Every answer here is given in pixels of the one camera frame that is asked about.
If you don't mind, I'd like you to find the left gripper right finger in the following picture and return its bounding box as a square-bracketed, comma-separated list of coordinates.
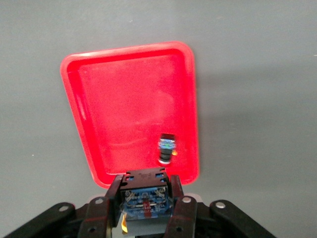
[164, 175, 198, 238]

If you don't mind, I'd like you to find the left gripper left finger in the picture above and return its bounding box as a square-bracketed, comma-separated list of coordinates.
[78, 174, 125, 238]

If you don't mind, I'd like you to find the red push button switch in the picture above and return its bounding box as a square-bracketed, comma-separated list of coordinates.
[158, 132, 179, 166]
[119, 167, 174, 238]

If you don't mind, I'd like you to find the red plastic tray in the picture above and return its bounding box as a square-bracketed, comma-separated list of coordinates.
[59, 41, 200, 190]

